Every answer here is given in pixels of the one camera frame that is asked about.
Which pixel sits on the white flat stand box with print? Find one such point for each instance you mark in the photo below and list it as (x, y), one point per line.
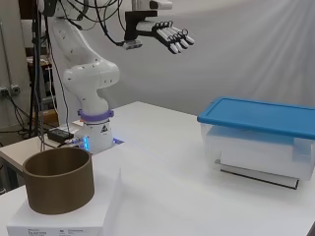
(82, 216)

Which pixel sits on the blue plastic lid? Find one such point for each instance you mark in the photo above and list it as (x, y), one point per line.
(259, 114)

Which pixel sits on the brown round tub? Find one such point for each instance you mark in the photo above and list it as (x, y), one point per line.
(59, 183)

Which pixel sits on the light wooden side table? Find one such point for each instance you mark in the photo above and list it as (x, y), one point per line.
(19, 152)

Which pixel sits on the black power adapter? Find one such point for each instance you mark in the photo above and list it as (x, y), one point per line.
(60, 134)

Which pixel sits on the black tripod stand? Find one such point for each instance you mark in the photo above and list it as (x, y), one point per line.
(36, 82)

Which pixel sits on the clear plastic box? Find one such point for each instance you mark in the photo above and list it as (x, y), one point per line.
(256, 154)

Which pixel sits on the white seven-joint robot arm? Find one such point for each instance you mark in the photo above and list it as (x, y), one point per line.
(88, 77)

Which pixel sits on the large white flat box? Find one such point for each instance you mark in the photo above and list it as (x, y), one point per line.
(262, 165)

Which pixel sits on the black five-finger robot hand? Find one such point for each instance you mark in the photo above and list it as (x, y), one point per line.
(164, 32)

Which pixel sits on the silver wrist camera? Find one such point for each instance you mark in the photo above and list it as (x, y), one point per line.
(133, 44)

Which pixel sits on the white hanging sheet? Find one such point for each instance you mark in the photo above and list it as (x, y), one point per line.
(229, 59)

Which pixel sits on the brown cardboard box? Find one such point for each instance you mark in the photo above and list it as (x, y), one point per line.
(49, 117)

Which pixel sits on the grey wall socket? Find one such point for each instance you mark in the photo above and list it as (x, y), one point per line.
(10, 89)

